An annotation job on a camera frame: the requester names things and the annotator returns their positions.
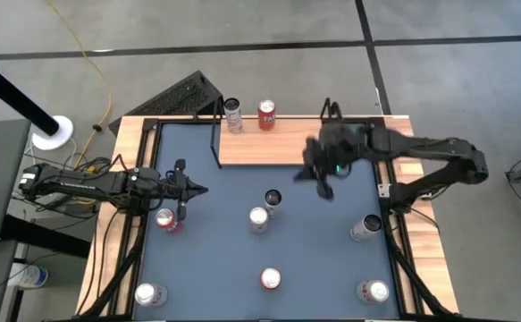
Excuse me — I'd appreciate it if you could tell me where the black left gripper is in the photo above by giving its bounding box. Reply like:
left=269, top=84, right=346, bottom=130
left=150, top=158, right=208, bottom=221

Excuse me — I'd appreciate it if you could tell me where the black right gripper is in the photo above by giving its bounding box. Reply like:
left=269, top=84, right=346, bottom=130
left=293, top=123, right=368, bottom=202

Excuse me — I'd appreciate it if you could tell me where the red Fanta strawberry can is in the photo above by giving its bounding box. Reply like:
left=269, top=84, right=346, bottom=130
left=257, top=98, right=277, bottom=131
left=259, top=267, right=282, bottom=292
left=155, top=208, right=184, bottom=235

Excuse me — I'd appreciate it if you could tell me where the silver Diet Coke can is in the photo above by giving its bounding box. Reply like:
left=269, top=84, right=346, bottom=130
left=134, top=282, right=169, bottom=308
left=248, top=206, right=270, bottom=235
left=356, top=279, right=391, bottom=305

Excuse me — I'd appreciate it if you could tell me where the white slim Celsius can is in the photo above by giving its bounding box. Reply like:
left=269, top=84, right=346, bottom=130
left=349, top=213, right=382, bottom=243
left=223, top=97, right=244, bottom=134
left=263, top=188, right=283, bottom=219

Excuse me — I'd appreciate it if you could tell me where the wooden shelf with black legs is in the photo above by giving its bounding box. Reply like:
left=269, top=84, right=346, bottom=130
left=209, top=96, right=344, bottom=170

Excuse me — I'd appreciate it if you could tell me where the white plastic bottle blue label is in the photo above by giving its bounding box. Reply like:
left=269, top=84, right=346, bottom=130
left=7, top=262, right=50, bottom=290

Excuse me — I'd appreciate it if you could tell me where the black pole white round base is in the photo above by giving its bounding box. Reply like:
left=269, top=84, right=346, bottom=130
left=0, top=50, right=74, bottom=152

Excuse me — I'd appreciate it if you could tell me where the black metal table frame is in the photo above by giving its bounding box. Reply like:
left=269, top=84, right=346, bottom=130
left=76, top=114, right=462, bottom=322

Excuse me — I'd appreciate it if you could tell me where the yellow cable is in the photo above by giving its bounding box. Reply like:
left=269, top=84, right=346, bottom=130
left=45, top=0, right=113, bottom=207

